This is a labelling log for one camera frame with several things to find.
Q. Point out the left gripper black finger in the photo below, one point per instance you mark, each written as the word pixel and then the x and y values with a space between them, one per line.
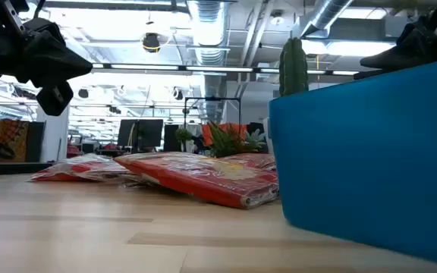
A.
pixel 55 57

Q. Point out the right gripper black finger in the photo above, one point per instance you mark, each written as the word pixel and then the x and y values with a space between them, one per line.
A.
pixel 412 49
pixel 368 73

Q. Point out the red Orville popcorn bag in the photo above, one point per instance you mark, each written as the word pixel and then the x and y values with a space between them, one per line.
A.
pixel 203 178
pixel 78 168
pixel 256 161

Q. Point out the tall green cactus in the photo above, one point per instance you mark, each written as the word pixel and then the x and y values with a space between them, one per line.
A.
pixel 293 68

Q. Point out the red and blue food packet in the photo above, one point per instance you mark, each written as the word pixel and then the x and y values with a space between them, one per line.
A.
pixel 374 159

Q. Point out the black round ceiling pendant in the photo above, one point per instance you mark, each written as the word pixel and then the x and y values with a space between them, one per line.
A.
pixel 151 42

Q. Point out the black computer monitor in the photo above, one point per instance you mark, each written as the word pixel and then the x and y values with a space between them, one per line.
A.
pixel 152 132
pixel 127 132

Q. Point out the long linear ceiling light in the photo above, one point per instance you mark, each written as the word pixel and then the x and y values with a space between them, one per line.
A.
pixel 218 69

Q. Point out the small background potted plant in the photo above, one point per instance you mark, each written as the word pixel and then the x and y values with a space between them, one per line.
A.
pixel 183 134

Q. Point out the small green succulent plant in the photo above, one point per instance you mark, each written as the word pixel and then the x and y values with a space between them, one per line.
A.
pixel 228 146

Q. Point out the orange chair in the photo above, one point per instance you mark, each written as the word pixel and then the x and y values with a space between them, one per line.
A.
pixel 205 132

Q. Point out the slanted silver ventilation duct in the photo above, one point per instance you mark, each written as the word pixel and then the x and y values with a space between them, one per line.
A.
pixel 324 15

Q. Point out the orange patterned wall panel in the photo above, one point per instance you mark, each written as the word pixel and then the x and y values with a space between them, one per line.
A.
pixel 10 138

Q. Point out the black metal table frame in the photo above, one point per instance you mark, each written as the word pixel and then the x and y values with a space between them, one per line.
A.
pixel 21 168

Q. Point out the wide silver ventilation duct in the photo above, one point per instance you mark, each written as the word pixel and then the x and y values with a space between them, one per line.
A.
pixel 208 30

